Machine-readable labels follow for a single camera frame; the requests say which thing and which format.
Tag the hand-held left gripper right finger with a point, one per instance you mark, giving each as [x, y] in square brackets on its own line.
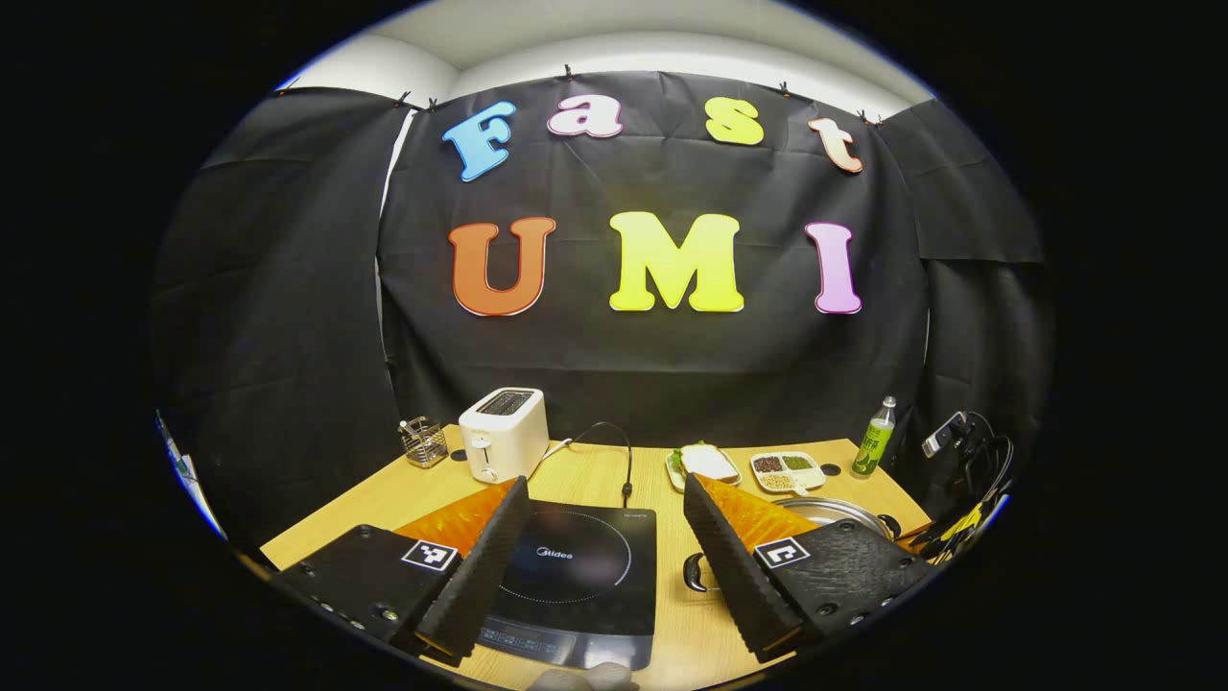
[734, 576]

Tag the pale green sandwich plate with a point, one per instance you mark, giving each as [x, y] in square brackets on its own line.
[673, 470]

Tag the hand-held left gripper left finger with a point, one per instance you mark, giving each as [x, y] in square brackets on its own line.
[480, 576]

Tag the white divided grain dish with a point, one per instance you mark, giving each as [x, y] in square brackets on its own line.
[811, 477]

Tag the white bread sandwich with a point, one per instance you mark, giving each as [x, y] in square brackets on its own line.
[708, 463]

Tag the white toaster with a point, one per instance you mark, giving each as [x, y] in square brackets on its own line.
[504, 437]

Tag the green drink bottle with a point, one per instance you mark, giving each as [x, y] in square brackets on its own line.
[873, 446]

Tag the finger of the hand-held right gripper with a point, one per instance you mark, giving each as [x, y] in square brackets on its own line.
[959, 530]

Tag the black induction cooktop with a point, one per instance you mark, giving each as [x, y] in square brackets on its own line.
[585, 566]

